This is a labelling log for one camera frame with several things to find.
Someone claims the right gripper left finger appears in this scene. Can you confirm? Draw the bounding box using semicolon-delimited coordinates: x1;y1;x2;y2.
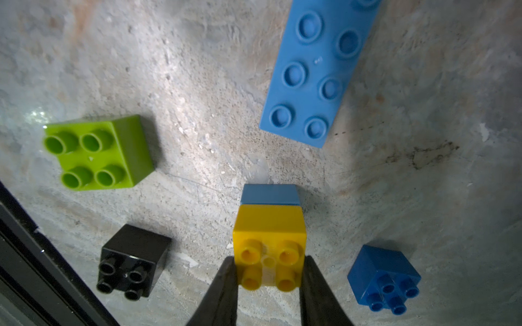
186;256;238;326

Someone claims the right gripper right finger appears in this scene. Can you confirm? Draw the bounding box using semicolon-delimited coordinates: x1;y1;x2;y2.
299;255;353;326

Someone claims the yellow square brick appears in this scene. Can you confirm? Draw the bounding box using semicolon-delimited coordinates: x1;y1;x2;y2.
232;205;307;292

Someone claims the light blue square brick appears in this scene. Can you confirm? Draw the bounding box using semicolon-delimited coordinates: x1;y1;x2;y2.
240;184;301;206

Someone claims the light blue long brick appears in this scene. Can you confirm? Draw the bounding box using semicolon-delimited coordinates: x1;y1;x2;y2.
260;0;380;148

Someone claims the dark blue square brick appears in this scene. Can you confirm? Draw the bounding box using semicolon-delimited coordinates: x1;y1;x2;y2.
347;244;421;316

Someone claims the black square brick lower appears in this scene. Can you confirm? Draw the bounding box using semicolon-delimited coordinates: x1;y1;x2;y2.
97;224;172;302

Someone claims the lime green square brick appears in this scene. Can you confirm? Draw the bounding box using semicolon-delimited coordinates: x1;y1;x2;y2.
43;115;154;191

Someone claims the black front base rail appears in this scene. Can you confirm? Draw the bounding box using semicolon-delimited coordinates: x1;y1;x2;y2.
1;186;118;325

